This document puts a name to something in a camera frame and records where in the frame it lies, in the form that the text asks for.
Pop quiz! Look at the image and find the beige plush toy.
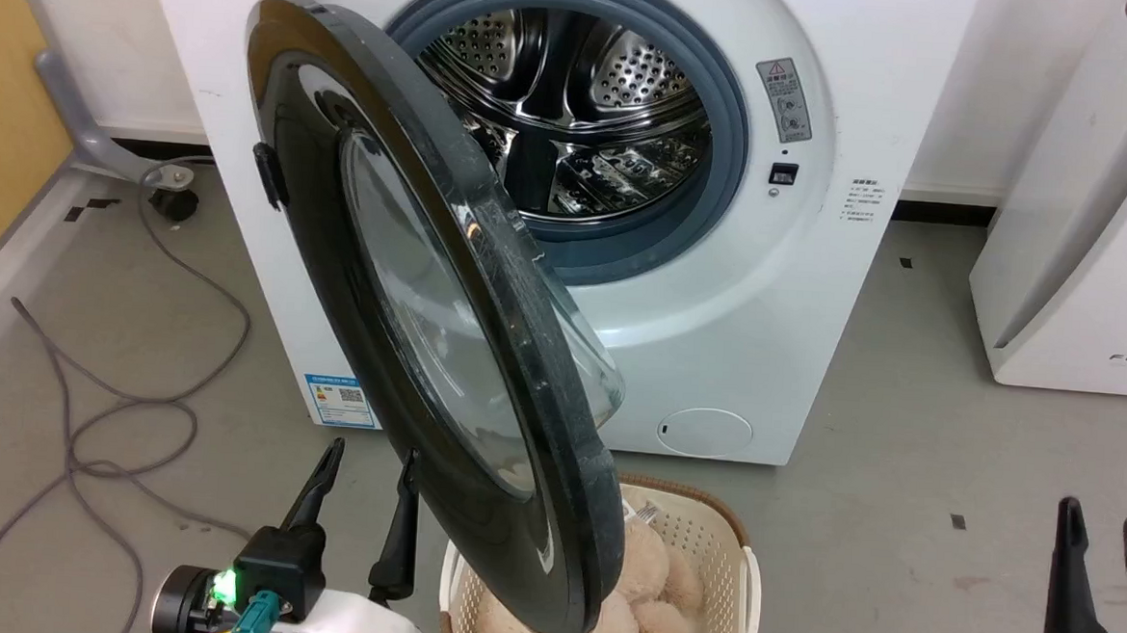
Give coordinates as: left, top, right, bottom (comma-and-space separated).
473, 489, 711, 633

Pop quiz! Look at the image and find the black caster wheel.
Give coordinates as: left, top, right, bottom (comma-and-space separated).
148, 186, 200, 223

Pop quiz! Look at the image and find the grey warning sticker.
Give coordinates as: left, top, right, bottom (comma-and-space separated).
752, 56, 818, 146

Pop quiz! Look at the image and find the blue energy label sticker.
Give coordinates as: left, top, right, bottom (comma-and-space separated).
301, 373, 380, 430

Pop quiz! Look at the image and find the teal cable connector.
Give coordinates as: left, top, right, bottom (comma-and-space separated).
229, 588, 296, 633

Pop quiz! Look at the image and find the round white filter cover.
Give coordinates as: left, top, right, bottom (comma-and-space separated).
655, 405, 755, 462

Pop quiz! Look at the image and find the grey rubber door gasket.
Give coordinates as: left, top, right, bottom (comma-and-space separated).
373, 0, 757, 296

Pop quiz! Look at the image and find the black round glass washer door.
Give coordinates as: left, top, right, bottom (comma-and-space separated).
216, 0, 655, 633

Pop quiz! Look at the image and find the grey metal furniture leg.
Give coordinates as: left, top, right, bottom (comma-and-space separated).
28, 47, 202, 191

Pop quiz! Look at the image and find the grey floor cable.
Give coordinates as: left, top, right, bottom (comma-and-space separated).
0, 146, 274, 633

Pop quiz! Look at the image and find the beige plastic laundry basket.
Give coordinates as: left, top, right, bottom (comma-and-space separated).
438, 463, 768, 633

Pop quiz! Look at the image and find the stainless steel perforated drum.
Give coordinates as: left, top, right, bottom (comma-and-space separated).
408, 1, 721, 231

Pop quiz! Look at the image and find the white front-load washing machine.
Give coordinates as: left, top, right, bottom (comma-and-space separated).
114, 0, 983, 476

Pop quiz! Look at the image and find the white air purifier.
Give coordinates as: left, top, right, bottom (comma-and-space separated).
963, 0, 1127, 397

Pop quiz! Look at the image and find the light wood panel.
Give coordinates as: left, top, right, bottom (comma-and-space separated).
0, 0, 82, 306

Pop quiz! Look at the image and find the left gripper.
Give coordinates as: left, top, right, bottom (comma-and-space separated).
150, 428, 438, 633

